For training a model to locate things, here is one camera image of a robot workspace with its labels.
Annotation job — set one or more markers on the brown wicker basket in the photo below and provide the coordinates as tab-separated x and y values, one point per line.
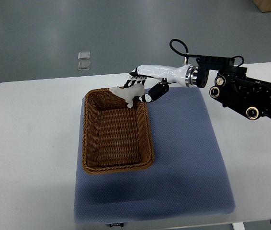
115	138

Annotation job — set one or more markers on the upper metal floor plate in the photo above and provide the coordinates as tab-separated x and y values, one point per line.
84	55

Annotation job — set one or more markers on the white bear figurine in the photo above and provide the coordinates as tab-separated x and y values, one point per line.
129	93

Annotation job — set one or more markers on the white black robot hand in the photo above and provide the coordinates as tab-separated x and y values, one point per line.
185	76

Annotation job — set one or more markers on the lower metal floor plate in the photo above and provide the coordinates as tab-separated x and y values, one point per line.
84	65

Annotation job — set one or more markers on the metal floor plate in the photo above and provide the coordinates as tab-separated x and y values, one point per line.
84	55
84	65

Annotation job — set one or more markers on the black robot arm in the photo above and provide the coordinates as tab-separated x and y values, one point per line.
249	97

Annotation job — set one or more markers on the blue textured mat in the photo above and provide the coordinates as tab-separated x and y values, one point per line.
188	176

